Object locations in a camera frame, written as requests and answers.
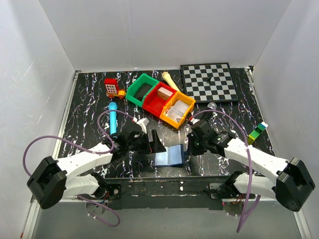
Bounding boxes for white cards stack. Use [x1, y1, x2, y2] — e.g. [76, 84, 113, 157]
[166, 100, 189, 123]

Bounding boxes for navy blue card holder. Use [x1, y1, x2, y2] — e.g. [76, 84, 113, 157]
[154, 144, 185, 167]

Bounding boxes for green lego brick stack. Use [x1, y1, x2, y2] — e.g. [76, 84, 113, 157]
[247, 122, 268, 145]

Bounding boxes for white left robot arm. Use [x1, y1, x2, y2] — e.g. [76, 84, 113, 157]
[27, 130, 166, 209]

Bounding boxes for red plastic bin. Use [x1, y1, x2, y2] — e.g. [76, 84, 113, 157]
[142, 82, 176, 118]

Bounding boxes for black white chessboard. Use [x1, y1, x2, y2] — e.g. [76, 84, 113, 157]
[180, 62, 239, 103]

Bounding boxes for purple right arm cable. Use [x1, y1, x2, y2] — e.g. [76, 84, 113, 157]
[189, 110, 262, 234]

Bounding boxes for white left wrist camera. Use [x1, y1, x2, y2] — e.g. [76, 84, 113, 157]
[133, 117, 149, 133]

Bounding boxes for black silver microphone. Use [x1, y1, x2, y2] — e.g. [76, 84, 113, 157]
[201, 102, 217, 121]

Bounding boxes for cream toy microphone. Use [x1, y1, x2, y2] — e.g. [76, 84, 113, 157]
[161, 72, 180, 92]

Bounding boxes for yellow plastic bin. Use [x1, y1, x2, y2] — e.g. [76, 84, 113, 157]
[159, 92, 196, 129]

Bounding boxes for red yellow toy train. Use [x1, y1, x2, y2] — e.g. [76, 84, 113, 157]
[104, 78, 126, 100]

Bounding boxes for blue toy microphone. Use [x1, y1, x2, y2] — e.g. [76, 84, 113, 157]
[108, 102, 117, 135]

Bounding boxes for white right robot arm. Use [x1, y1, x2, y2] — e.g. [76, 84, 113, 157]
[187, 120, 316, 212]

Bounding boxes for green plastic bin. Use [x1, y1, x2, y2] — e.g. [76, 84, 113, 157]
[126, 73, 159, 107]

